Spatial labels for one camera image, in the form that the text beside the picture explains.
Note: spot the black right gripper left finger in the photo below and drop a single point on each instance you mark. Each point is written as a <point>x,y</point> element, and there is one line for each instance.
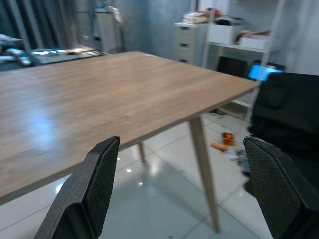
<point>97,179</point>

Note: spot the flat white box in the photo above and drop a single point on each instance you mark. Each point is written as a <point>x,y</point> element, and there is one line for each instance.
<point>254,42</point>

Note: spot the light wooden table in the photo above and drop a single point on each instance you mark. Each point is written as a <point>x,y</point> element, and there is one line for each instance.
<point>124,94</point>

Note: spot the orange boxy tool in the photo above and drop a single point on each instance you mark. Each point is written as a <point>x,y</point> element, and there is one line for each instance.
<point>228,139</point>

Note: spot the white printed package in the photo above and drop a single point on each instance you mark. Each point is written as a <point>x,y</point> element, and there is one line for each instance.
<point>195,18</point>

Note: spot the white appliance with clothes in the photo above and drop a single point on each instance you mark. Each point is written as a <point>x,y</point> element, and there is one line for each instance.
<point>107,30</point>

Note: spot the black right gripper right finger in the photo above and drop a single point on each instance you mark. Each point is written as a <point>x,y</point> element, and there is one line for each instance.
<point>276,189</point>

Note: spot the dark grey curtain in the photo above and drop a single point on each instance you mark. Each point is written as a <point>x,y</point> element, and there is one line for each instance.
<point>45,20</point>

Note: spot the white metal shelf rack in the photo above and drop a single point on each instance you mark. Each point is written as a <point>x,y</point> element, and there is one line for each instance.
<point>251,48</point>

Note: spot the black office chair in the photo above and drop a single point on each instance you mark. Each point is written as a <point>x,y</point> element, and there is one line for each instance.
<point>289,109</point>

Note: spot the white drawer cabinet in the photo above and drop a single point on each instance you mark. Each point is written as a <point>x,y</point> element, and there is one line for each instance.
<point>188,42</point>

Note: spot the laptop with blue screen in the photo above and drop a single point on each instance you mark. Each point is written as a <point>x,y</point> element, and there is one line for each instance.
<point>261,71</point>

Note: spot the tall white cardboard box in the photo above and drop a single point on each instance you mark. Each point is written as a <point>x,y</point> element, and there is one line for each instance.
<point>223,33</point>

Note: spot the grey low bench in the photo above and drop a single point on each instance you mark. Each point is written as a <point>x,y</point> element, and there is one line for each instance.
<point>69,56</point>

